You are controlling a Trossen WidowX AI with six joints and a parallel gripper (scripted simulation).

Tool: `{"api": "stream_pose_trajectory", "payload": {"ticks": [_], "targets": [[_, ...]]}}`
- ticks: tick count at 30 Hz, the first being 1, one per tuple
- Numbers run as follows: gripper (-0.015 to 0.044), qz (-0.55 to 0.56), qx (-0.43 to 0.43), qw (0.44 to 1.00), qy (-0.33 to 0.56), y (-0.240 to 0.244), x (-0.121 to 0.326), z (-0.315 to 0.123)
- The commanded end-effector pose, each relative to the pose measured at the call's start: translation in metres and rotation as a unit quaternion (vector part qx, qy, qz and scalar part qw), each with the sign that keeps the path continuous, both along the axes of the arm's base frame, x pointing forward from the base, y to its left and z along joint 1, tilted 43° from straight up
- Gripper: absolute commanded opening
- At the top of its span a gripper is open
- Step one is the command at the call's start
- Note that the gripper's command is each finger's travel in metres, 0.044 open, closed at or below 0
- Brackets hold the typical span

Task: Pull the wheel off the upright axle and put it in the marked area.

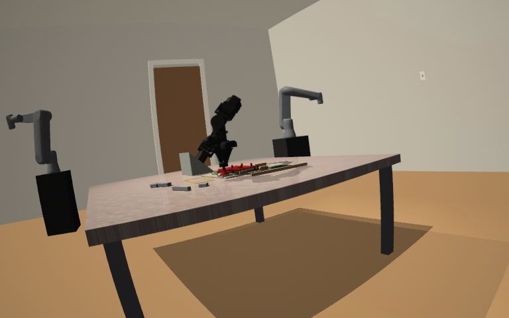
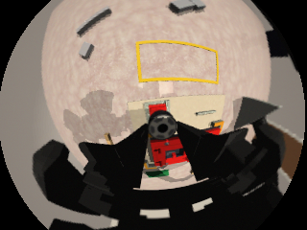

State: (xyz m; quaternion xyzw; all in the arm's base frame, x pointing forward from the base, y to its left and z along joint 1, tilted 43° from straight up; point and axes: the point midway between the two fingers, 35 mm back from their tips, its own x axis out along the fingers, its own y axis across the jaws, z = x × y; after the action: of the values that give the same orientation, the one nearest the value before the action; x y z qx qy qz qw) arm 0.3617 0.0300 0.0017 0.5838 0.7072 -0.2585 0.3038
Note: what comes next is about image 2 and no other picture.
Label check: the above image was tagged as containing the green flat rectangle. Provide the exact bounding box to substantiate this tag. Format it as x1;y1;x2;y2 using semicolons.
146;169;169;177

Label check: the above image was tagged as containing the brown flat bar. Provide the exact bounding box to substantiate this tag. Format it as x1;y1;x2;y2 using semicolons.
105;133;112;145

